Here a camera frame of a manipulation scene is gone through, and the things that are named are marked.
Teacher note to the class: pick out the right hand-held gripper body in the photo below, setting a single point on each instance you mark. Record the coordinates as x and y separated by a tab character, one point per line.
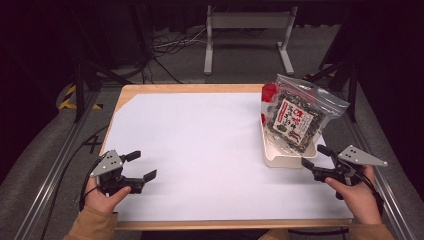
360	156

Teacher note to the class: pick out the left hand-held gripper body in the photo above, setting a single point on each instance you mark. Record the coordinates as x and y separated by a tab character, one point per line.
108	165

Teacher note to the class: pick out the white plastic divided bin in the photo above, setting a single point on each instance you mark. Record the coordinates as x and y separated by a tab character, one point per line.
286	160

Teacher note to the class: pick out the clear dried seaweed packet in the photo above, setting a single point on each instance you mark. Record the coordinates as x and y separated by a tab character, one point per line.
296	120

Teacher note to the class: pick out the red seasoning packet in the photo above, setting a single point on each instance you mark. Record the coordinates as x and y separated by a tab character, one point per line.
269	96

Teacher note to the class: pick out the person's left hand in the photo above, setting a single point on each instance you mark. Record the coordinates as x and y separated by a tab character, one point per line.
103	200

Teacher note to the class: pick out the person's right hand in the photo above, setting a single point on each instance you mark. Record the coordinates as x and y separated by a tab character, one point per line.
360	203

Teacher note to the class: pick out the white paper sheet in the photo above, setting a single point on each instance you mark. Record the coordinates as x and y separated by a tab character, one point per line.
200	133

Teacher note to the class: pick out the black metal stand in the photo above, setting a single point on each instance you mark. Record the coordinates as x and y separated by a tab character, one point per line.
351	90
80	86

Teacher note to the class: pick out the yellow black hazard tape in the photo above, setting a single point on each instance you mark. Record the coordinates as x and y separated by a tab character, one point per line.
68	96

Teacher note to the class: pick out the grey metal stand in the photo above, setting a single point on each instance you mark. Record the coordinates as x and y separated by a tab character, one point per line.
248	20

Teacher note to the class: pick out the aluminium floor rail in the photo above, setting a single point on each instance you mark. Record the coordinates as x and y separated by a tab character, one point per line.
53	166
396	200

